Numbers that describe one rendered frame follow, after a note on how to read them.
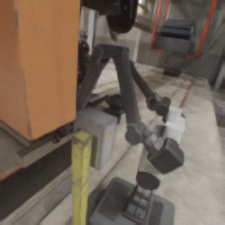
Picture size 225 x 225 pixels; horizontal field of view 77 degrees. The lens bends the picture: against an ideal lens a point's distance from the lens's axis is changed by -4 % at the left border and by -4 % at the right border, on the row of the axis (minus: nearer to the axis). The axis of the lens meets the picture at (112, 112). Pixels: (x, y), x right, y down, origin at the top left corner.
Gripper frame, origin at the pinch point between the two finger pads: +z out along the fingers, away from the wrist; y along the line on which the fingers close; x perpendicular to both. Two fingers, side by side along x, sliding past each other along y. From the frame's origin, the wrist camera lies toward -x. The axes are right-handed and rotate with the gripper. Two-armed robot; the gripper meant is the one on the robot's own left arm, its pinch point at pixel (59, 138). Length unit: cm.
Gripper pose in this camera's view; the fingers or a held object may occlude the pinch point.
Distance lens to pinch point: 102.6
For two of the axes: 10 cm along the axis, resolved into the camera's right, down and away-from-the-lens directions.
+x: 7.1, 7.0, -0.7
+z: -5.6, 6.2, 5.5
